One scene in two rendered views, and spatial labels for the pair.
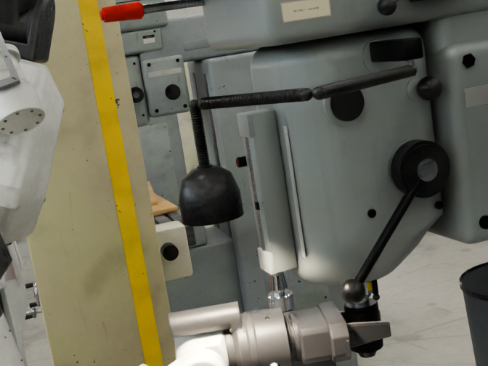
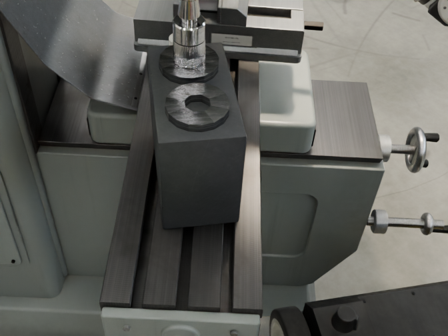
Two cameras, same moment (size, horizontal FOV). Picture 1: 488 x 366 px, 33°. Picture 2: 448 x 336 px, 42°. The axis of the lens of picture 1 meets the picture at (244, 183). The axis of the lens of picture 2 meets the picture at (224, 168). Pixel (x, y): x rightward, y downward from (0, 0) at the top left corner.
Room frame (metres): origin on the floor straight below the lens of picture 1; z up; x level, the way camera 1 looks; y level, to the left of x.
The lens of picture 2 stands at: (2.09, 0.24, 1.65)
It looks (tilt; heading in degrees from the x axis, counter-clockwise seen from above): 47 degrees down; 198
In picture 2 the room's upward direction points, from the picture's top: 3 degrees clockwise
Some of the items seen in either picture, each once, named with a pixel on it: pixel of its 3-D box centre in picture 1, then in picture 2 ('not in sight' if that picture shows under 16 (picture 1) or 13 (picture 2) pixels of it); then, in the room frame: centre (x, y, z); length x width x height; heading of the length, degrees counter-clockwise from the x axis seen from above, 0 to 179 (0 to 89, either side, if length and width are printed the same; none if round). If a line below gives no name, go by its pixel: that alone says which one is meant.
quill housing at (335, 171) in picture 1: (343, 155); not in sight; (1.09, -0.14, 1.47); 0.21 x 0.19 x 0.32; 18
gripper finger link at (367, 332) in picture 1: (368, 333); not in sight; (1.06, -0.13, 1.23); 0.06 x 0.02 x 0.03; 93
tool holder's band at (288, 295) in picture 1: (279, 295); (189, 23); (1.43, -0.03, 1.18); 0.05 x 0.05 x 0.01
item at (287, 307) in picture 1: (282, 313); (189, 43); (1.43, -0.03, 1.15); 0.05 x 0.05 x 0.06
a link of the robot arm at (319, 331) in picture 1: (299, 338); not in sight; (1.09, -0.04, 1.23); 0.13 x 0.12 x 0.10; 3
